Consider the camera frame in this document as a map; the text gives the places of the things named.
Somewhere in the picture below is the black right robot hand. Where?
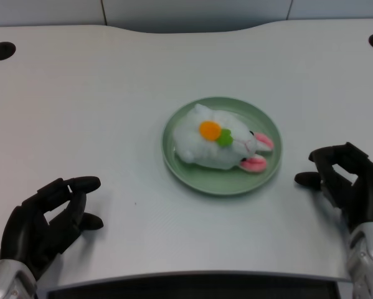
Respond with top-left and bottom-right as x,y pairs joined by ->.
294,142 -> 373,233

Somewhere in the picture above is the green round plate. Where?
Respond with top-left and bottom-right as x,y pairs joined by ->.
161,96 -> 283,197

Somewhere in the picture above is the black robot torso panel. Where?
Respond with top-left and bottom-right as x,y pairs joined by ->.
45,275 -> 341,299

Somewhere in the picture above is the white plush rabbit doll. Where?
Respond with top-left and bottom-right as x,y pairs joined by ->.
172,103 -> 275,173

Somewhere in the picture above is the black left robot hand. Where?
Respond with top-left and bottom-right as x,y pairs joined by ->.
0,176 -> 105,280

